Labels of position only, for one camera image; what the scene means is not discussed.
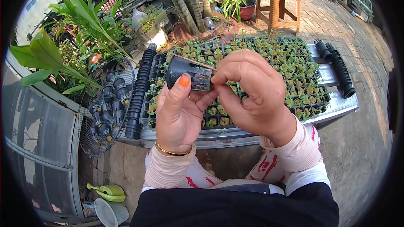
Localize person's left hand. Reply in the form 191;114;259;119
155;73;219;154

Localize person's body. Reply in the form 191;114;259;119
129;180;340;227

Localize ringed palm trunks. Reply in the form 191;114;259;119
157;0;213;36

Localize grey framed translucent panel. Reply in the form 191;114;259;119
1;50;84;225

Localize group of filled black pots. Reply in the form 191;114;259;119
88;71;131;142

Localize person's right hand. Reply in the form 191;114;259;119
210;49;298;147

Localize person's right thumb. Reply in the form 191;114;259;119
215;83;253;118

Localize person's right index finger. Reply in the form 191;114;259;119
210;59;262;85

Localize large broad-leaf green plant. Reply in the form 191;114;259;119
9;0;140;96

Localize green watering can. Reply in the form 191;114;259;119
86;182;127;203

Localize white pot with small plant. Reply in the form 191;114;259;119
135;6;169;51

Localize grey wire fan guard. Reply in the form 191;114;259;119
77;57;136;158

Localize thin wooden stick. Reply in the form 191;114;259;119
167;52;219;71

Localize person's left fingers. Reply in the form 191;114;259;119
188;88;219;111

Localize long stack of black pots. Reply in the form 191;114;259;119
124;42;158;140
326;42;356;99

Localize black seedling tray with sprouts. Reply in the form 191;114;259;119
139;34;332;132

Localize red pot with striped plant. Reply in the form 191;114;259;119
217;0;257;23

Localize short stack of black pots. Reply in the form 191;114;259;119
314;38;332;63

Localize white plastic bucket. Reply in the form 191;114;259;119
93;197;129;227

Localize person's left thumb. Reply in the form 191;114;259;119
167;73;192;117

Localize single black net pot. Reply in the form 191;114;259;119
166;55;213;92

